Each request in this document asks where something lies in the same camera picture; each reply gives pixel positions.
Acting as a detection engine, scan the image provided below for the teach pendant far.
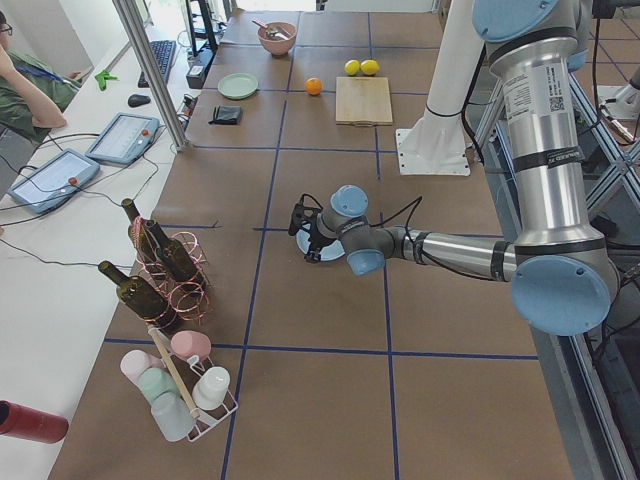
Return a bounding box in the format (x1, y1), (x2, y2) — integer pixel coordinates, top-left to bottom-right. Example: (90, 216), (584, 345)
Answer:
(85, 112), (160, 166)

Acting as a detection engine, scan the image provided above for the black keyboard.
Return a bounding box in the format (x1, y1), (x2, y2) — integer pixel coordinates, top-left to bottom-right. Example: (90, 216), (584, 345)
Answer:
(149, 40), (177, 83)

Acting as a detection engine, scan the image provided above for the black computer box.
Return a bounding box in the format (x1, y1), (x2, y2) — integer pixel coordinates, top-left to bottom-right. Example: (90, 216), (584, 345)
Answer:
(186, 48), (214, 90)

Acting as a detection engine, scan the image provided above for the dark wine bottle front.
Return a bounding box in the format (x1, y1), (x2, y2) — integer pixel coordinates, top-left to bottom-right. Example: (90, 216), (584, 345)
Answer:
(98, 260), (182, 334)

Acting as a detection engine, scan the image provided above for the yellow lemon near board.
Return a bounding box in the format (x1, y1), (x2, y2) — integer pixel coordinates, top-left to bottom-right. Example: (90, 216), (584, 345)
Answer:
(360, 59), (380, 76)

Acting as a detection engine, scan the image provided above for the metal scoop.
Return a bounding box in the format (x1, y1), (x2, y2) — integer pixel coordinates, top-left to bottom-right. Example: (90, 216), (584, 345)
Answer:
(252, 19), (290, 40)

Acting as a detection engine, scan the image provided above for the bamboo cutting board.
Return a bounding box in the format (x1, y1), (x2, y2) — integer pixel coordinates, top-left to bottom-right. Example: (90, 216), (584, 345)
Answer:
(335, 77), (393, 126)

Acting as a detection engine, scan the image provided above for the red cylinder bottle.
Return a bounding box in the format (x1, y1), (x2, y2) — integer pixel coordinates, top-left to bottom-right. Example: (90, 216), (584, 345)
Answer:
(1, 400), (69, 444)

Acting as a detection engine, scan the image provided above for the light blue plate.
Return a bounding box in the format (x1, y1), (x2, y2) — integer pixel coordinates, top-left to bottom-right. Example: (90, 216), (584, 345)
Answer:
(295, 230), (345, 262)

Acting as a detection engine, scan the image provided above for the dark wine bottle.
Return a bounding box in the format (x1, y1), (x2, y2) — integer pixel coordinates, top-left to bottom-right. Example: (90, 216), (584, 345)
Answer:
(121, 198), (156, 263)
(145, 220), (205, 291)
(98, 260), (182, 334)

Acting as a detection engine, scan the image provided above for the grey folded cloth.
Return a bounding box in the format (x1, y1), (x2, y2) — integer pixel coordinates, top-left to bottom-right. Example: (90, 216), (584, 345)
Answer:
(209, 105), (243, 125)

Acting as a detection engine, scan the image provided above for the mint green cup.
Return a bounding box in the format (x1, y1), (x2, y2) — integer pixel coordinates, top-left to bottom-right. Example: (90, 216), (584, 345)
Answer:
(136, 367), (180, 404)

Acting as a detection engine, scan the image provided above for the aluminium frame post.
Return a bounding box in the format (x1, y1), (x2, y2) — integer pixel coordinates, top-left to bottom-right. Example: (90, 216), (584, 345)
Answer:
(112, 0), (188, 152)

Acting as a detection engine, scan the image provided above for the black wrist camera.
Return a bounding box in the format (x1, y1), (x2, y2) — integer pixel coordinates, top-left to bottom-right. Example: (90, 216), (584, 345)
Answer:
(288, 194), (318, 236)

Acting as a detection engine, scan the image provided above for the orange fruit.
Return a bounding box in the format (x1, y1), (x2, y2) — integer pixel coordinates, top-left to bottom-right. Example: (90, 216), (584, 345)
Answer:
(304, 77), (323, 96)

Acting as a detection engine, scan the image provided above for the white camera pole base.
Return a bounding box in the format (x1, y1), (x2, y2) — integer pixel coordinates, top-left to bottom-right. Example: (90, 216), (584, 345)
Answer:
(396, 0), (484, 176)

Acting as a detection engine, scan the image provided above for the pink bowl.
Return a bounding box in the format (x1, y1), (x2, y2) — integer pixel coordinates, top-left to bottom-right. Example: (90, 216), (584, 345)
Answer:
(257, 22), (297, 56)

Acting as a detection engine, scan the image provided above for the person in green shirt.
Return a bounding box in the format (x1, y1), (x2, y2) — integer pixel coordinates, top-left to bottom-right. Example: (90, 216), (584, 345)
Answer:
(1, 13), (81, 144)

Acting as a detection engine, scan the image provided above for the teach pendant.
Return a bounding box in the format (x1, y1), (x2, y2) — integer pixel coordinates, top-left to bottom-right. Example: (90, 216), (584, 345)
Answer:
(8, 149), (100, 214)
(85, 112), (160, 166)

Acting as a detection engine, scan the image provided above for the dark wine bottle back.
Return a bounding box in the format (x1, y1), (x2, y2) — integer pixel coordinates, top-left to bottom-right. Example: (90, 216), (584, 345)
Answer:
(121, 198), (156, 263)

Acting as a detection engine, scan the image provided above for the teach pendant near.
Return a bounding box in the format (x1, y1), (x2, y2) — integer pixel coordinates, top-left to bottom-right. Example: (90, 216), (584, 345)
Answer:
(8, 149), (100, 214)

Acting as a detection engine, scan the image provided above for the pale grey cup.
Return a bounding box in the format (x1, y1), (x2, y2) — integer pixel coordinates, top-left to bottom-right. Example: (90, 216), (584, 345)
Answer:
(150, 392), (196, 442)

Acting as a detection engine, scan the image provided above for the green clamp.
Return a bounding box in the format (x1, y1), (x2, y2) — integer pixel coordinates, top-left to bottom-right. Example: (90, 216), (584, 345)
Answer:
(95, 70), (119, 91)

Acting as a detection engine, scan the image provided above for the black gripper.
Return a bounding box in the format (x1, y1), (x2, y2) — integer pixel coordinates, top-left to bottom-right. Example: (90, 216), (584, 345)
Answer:
(304, 213), (334, 263)

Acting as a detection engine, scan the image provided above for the white wire cup rack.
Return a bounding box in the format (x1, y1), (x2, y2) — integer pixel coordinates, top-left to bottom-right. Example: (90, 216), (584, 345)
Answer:
(148, 328), (238, 442)

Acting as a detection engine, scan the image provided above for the light green plate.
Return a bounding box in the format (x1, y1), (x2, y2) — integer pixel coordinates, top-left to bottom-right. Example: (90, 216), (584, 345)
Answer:
(217, 73), (259, 100)

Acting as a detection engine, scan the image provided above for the copper wire bottle rack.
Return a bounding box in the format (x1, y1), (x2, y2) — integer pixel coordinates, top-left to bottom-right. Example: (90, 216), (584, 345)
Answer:
(128, 215), (211, 326)

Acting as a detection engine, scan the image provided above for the light pink cup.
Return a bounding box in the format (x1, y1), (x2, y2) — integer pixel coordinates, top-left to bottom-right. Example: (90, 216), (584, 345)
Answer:
(120, 350), (165, 386)

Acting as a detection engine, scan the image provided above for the white cup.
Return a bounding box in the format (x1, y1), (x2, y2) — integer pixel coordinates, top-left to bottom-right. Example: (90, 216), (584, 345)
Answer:
(192, 366), (231, 410)

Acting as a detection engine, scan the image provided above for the yellow lemon far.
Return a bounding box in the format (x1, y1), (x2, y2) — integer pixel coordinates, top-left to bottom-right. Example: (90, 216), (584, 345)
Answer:
(344, 59), (361, 77)

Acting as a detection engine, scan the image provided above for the black computer mouse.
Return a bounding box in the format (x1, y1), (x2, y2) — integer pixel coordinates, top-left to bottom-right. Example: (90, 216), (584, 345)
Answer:
(127, 94), (151, 108)

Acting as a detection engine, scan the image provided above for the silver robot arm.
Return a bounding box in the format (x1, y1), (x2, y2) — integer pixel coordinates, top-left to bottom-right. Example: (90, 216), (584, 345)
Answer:
(289, 1), (620, 336)

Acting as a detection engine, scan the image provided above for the dark wine bottle middle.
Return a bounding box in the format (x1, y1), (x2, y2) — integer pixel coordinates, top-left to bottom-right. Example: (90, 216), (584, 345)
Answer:
(145, 220), (205, 291)

